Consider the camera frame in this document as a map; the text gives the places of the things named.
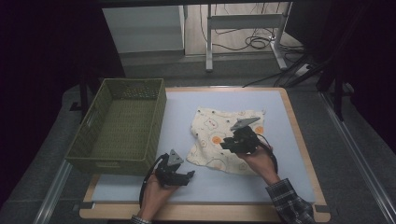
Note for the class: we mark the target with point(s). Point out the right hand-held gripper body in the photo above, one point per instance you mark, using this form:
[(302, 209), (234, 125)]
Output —
[(246, 140)]

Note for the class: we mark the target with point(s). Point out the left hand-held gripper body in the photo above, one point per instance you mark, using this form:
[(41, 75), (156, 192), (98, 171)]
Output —
[(168, 174)]

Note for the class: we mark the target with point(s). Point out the cream patterned cloth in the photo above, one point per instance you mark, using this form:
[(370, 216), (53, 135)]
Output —
[(211, 146)]

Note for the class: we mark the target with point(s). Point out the green woven basket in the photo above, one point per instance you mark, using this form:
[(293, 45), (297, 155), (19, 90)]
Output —
[(124, 130)]

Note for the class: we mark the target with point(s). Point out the person's right hand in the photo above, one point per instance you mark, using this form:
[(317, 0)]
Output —
[(263, 161)]

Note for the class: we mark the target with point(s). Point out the person's left hand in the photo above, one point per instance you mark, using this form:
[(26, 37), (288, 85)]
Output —
[(154, 199)]

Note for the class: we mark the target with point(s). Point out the black tape piece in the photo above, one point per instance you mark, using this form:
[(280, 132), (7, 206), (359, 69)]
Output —
[(86, 205), (321, 208)]

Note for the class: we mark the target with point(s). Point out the white power strip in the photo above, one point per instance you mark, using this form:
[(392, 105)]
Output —
[(302, 70)]

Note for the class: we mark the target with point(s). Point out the black metal stand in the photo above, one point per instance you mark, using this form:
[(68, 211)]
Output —
[(83, 93), (338, 93)]

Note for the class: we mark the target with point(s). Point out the white cabinet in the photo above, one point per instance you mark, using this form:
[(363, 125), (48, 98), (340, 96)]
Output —
[(146, 29)]

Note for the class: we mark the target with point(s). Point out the aluminium floor rail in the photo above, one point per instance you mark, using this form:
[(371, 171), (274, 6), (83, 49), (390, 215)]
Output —
[(358, 155), (53, 193)]

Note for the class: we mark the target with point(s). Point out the white metal desk frame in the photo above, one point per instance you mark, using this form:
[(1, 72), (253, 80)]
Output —
[(243, 21)]

